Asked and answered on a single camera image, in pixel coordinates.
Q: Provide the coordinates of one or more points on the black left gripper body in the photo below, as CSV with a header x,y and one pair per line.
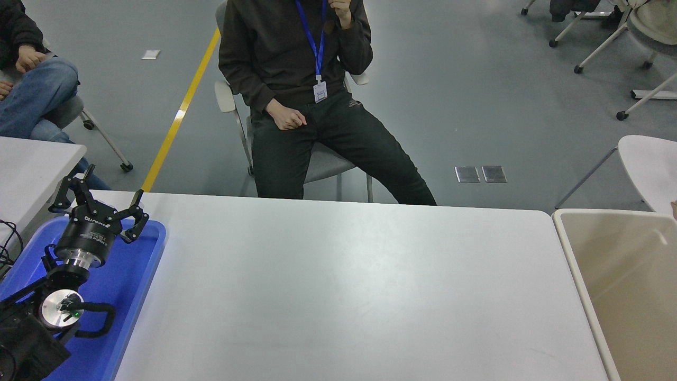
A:
x,y
87,233

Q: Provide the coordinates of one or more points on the person's right hand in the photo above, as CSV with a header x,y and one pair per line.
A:
x,y
5,90
285,117

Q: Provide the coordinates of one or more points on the person's left hand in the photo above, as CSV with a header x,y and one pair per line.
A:
x,y
342,11
29,58

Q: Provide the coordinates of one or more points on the blue plastic tray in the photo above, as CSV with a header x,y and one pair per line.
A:
x,y
127,275

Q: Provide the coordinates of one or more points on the white side table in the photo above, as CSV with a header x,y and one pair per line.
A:
x,y
31,169

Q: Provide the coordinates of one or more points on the grey wheeled chair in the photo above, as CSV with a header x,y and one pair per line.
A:
x,y
66,111

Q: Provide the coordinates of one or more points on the person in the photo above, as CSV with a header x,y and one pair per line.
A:
x,y
37,95
264,53

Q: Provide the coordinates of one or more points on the white paper scrap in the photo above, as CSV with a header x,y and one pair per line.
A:
x,y
151,54

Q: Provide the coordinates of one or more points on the white grey office chair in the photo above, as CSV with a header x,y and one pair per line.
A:
x,y
325,164

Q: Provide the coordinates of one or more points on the white badge card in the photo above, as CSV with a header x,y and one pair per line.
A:
x,y
320,91

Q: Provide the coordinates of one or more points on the silver floor socket plate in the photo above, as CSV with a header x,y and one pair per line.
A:
x,y
467,174
494,174

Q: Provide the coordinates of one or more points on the white chair base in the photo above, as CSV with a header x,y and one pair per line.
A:
x,y
552,43

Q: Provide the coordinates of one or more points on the large pale plastic bin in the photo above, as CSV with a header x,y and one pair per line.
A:
x,y
608,275

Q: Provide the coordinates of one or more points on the white round-seat chair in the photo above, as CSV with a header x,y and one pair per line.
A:
x,y
650,169

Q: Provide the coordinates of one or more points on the white chair legs with wheel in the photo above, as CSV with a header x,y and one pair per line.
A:
x,y
656,94

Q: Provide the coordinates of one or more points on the white chair beige seat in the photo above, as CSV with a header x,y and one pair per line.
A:
x,y
656,21

